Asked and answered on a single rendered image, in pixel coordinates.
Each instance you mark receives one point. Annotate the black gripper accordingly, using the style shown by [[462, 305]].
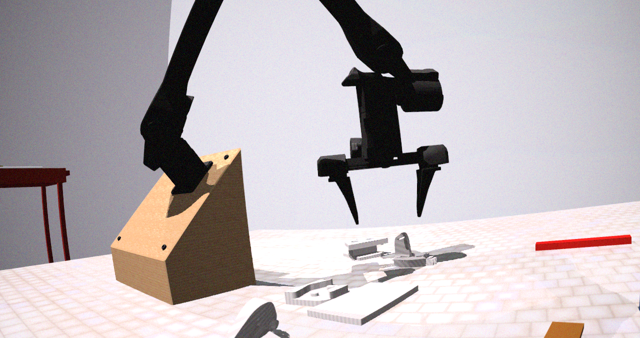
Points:
[[381, 137]]

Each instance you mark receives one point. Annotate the orange flat bar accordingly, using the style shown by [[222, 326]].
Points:
[[565, 330]]

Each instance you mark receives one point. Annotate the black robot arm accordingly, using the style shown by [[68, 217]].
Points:
[[414, 90]]

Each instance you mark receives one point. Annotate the red long bar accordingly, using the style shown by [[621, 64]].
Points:
[[583, 242]]

